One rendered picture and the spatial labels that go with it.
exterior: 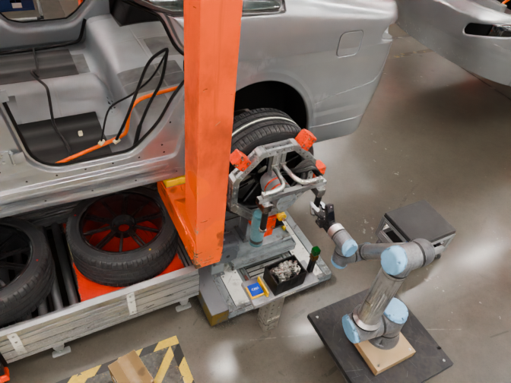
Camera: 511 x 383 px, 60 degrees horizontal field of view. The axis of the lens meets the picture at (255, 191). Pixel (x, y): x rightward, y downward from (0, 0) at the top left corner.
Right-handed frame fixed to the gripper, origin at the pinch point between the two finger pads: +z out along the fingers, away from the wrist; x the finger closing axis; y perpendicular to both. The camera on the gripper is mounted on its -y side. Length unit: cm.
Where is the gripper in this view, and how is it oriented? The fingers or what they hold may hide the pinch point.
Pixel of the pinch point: (315, 201)
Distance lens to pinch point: 253.6
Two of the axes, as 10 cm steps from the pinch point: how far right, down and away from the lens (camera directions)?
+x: 8.9, -2.5, 3.9
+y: -1.0, 7.2, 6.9
